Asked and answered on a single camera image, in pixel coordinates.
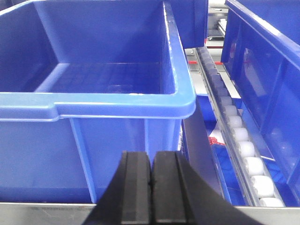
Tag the stainless steel shelf rail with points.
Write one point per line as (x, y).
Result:
(16, 213)

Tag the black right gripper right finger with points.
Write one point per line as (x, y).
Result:
(181, 197)

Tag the blue upper bin right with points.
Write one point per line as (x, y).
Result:
(262, 56)

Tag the white roller conveyor track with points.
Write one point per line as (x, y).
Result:
(239, 131)

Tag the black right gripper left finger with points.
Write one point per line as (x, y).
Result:
(126, 200)

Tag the blue upper bin left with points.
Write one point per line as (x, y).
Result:
(80, 82)

